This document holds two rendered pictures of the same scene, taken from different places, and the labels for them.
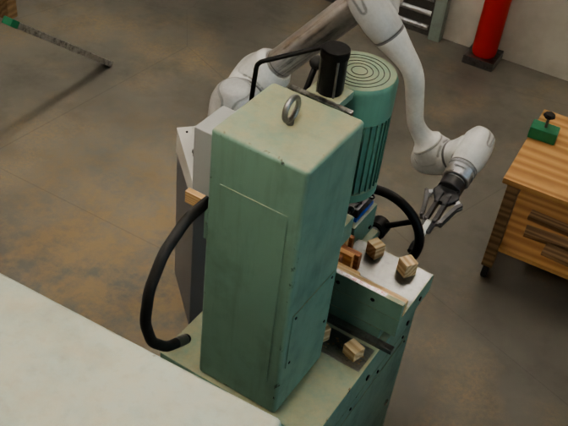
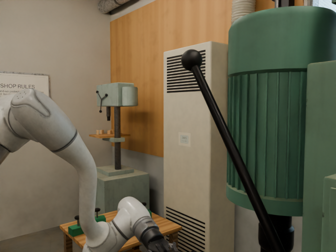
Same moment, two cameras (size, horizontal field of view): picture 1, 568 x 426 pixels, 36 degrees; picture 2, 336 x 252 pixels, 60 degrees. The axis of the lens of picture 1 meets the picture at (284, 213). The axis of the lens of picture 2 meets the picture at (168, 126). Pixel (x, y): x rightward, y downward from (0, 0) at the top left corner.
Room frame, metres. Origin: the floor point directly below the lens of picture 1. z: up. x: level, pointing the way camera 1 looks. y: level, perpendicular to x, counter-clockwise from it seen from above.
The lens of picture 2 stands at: (1.61, 0.41, 1.36)
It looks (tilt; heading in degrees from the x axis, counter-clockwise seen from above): 4 degrees down; 297
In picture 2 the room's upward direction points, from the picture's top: straight up
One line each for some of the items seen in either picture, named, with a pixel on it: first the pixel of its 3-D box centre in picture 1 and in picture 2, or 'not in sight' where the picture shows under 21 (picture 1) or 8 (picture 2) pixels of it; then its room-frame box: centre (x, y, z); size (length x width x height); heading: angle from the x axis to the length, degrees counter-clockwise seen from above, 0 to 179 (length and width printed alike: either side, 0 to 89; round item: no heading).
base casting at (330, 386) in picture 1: (294, 334); not in sight; (1.56, -0.07, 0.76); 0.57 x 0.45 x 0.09; 152
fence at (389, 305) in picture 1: (299, 260); not in sight; (1.66, -0.05, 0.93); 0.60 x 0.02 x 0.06; 62
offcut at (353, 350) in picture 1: (353, 350); not in sight; (1.48, -0.22, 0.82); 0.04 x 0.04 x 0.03; 45
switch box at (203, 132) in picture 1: (218, 152); not in sight; (1.45, 0.15, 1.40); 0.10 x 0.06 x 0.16; 152
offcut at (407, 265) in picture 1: (406, 266); not in sight; (1.70, -0.34, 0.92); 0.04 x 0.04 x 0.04; 31
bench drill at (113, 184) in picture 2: not in sight; (118, 164); (3.32, -1.90, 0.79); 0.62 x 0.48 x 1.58; 154
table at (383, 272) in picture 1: (324, 246); not in sight; (1.79, -0.12, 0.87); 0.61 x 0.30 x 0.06; 62
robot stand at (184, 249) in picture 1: (223, 237); not in sight; (2.40, 0.21, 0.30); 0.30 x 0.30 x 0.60; 21
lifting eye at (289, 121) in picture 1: (291, 110); not in sight; (1.41, 0.01, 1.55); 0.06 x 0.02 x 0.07; 152
